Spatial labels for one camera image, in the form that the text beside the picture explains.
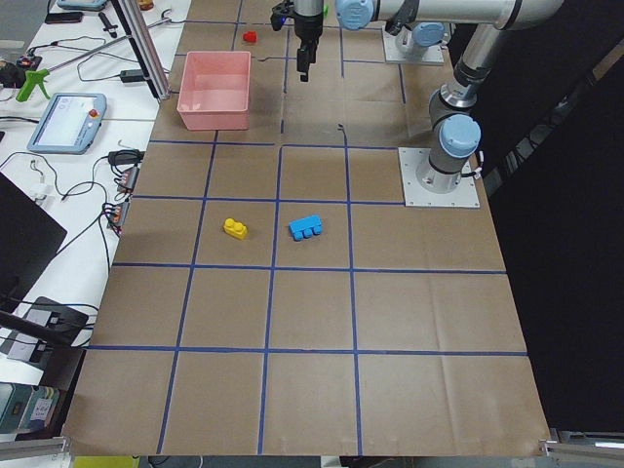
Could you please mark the aluminium frame post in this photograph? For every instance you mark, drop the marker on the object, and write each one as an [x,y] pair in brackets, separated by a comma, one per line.
[131,19]

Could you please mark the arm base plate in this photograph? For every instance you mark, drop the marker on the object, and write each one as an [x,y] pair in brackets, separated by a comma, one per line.
[424,187]
[433,58]

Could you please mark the pink plastic box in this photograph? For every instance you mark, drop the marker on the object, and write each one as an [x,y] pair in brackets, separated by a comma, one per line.
[215,91]

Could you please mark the blue teach pendant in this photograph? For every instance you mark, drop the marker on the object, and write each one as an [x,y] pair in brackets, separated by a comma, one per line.
[69,124]

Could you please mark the black phone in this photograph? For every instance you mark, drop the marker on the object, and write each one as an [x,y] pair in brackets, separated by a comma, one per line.
[63,18]

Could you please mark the blue toy block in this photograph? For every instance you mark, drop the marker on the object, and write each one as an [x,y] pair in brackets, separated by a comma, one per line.
[306,227]

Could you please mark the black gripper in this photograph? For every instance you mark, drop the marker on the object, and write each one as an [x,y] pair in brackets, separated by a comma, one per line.
[308,31]

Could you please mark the yellow toy block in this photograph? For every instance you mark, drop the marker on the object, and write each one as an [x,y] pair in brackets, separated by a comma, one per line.
[235,228]

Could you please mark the orange usb hub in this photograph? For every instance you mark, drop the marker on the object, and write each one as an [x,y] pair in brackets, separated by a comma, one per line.
[127,180]
[116,214]

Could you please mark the red toy block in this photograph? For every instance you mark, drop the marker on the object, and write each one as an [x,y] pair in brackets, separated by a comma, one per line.
[250,37]

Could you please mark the green handled grabber tool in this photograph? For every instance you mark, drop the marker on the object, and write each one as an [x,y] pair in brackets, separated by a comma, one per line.
[36,78]

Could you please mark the black monitor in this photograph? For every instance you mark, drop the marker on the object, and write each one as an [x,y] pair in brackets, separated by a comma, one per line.
[30,239]

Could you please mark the black power adapter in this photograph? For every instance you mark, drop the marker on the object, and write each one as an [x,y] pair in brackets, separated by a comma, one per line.
[131,76]

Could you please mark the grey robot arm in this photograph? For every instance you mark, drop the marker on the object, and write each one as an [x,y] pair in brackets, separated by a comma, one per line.
[417,39]
[457,135]

